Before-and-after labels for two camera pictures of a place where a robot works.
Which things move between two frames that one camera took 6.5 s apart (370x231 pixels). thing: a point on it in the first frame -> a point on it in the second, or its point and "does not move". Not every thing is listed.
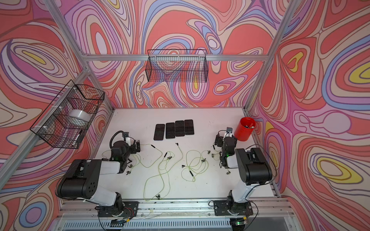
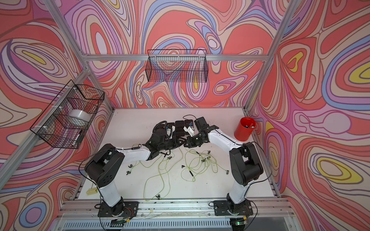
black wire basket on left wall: x=64 y=121 does not move
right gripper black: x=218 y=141 -> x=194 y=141
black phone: x=189 y=127 does not move
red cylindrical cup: x=244 y=129 does not move
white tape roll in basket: x=80 y=114 does not move
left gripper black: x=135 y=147 -> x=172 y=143
